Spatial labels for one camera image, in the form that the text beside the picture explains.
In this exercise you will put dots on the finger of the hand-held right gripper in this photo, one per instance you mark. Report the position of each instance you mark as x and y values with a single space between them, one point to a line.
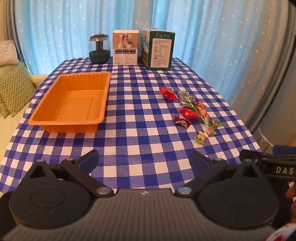
251 155
285 149

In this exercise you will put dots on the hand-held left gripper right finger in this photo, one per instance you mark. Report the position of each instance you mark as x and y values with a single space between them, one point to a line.
199 160

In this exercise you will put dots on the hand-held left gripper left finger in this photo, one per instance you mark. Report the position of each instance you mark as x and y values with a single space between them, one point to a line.
90 158

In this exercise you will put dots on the yellow green candy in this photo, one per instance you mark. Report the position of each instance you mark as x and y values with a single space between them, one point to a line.
200 137

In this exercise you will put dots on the clear candy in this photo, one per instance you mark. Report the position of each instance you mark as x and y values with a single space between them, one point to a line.
208 131

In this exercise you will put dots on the brown candy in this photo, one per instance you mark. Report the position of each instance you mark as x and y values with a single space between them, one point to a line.
216 123

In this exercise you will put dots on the dark red snack packet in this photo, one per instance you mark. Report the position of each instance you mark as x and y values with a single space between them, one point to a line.
181 122

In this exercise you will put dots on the long green-edged snack packet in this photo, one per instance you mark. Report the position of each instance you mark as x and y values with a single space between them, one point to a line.
204 114

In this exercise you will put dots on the orange plastic tray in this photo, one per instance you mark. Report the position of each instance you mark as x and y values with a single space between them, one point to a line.
69 102

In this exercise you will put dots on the person's right hand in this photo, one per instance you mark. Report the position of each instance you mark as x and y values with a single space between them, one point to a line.
291 191

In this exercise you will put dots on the grey lace-trimmed cloth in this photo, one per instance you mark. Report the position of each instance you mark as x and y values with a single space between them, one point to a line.
268 134

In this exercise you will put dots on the blue white checkered tablecloth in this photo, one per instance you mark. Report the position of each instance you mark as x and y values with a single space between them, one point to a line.
138 139

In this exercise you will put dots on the grey curtain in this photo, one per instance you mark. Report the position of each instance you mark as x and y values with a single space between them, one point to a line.
277 92
11 27

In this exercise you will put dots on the red white printed clothing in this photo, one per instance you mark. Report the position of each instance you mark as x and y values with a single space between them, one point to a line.
282 234

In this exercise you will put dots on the pale yellow sofa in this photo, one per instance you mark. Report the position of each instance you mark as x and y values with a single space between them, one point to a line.
13 125

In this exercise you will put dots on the green zigzag cushion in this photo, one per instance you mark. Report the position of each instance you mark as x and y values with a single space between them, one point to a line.
16 85
8 109

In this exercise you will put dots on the dark glass humidifier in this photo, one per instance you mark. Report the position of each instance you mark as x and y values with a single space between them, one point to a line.
99 52

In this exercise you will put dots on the white product box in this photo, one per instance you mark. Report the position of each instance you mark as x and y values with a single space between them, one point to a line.
125 49

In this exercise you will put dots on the green product box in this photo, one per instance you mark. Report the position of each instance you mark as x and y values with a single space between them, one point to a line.
159 52

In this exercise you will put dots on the blue star curtain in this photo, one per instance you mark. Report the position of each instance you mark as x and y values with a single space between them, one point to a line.
196 30

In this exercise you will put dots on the white pink cushion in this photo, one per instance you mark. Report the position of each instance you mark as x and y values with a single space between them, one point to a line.
8 52

